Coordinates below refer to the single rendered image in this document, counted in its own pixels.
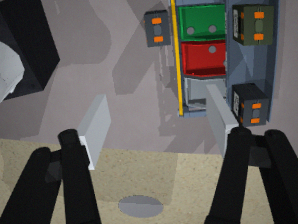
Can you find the grey metal disc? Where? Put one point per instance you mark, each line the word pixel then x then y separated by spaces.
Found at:
pixel 190 30
pixel 212 28
pixel 212 49

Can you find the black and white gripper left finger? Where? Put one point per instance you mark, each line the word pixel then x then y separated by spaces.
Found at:
pixel 32 202

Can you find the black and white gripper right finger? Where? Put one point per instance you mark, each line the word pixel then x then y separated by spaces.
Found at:
pixel 234 142

